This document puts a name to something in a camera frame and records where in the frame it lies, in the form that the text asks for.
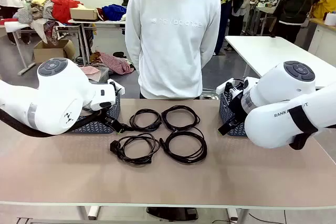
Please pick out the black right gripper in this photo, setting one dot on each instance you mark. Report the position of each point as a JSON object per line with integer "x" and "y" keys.
{"x": 237, "y": 108}

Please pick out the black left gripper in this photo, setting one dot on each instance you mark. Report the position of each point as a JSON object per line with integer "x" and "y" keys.
{"x": 110, "y": 121}

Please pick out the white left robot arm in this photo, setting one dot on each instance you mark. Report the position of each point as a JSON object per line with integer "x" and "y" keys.
{"x": 57, "y": 95}

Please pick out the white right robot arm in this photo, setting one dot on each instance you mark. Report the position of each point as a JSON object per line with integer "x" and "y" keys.
{"x": 275, "y": 129}

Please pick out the blue-grey plastic basket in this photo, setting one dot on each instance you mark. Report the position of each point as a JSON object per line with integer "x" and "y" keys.
{"x": 225, "y": 111}
{"x": 88, "y": 128}

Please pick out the grey metal bin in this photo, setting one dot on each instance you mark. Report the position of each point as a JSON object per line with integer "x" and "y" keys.
{"x": 210, "y": 95}

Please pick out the grey storage bin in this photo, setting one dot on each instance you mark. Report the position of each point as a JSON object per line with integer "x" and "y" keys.
{"x": 103, "y": 73}

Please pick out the red checked cloth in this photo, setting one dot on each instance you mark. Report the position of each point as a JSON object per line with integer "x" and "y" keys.
{"x": 115, "y": 64}

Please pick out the white table leg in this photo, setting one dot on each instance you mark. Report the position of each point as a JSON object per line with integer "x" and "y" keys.
{"x": 92, "y": 212}
{"x": 236, "y": 216}

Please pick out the person in white sweatshirt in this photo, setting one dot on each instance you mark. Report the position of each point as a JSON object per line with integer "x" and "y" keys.
{"x": 170, "y": 51}

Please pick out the open cardboard box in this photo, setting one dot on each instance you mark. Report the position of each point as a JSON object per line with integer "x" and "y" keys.
{"x": 50, "y": 52}

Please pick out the blue cloth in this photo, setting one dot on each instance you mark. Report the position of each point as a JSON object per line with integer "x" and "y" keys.
{"x": 113, "y": 11}

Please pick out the tan closed cardboard box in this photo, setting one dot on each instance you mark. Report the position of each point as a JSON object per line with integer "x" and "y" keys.
{"x": 84, "y": 14}

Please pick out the white cabinet wooden top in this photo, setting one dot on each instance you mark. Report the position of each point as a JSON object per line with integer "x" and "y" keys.
{"x": 323, "y": 37}

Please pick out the patterned cloth pile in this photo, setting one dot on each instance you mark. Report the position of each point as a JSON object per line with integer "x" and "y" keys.
{"x": 39, "y": 11}

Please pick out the person in black jacket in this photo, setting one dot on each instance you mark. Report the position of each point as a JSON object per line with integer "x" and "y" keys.
{"x": 296, "y": 3}

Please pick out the white paper roll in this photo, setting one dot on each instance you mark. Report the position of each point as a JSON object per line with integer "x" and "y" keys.
{"x": 331, "y": 19}

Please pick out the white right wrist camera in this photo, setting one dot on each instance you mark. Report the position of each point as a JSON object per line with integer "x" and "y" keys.
{"x": 223, "y": 87}

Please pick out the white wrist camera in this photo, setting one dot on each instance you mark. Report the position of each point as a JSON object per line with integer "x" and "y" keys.
{"x": 223, "y": 87}
{"x": 116, "y": 85}

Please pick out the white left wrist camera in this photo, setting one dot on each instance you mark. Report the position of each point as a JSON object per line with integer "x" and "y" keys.
{"x": 116, "y": 85}

